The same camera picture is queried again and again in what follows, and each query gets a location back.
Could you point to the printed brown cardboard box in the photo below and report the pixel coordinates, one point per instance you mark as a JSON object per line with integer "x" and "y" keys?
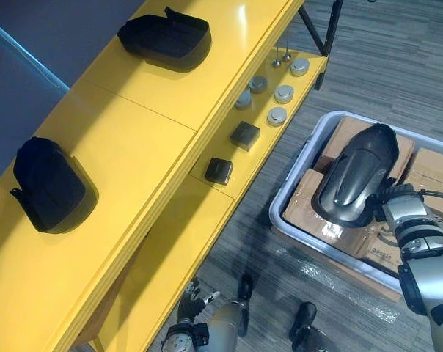
{"x": 381, "y": 251}

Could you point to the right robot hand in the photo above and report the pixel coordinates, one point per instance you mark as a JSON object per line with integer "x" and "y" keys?
{"x": 377, "y": 209}

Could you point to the matte black plastic housing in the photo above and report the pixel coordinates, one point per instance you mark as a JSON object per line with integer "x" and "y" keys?
{"x": 164, "y": 38}
{"x": 53, "y": 185}

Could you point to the yellow metal shelf unit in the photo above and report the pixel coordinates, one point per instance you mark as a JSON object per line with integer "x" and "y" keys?
{"x": 133, "y": 154}

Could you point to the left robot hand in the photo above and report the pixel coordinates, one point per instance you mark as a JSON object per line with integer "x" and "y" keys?
{"x": 190, "y": 306}

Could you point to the grey plastic tote bin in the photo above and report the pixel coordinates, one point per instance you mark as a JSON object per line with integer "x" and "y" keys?
{"x": 278, "y": 214}

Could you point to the robot leg and foot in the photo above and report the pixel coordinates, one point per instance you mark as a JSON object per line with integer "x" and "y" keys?
{"x": 227, "y": 324}
{"x": 304, "y": 320}

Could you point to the black metal shelf frame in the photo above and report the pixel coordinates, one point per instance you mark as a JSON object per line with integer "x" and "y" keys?
{"x": 318, "y": 31}

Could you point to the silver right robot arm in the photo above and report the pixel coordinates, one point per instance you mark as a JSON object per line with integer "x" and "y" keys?
{"x": 427, "y": 282}

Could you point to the glossy black plastic housing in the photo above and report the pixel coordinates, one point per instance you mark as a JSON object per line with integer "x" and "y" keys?
{"x": 357, "y": 176}

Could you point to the robot left leg and foot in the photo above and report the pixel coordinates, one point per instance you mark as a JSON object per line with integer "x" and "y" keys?
{"x": 227, "y": 324}

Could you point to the metal cone with rod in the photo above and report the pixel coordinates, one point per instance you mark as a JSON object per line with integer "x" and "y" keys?
{"x": 276, "y": 61}
{"x": 287, "y": 55}

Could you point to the round grey metal part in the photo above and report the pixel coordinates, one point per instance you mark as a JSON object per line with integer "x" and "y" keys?
{"x": 299, "y": 67}
{"x": 284, "y": 94}
{"x": 277, "y": 116}

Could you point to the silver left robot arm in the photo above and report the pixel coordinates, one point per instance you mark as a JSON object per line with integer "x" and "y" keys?
{"x": 183, "y": 339}

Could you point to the robot right leg and foot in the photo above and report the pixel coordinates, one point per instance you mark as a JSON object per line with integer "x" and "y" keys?
{"x": 304, "y": 320}

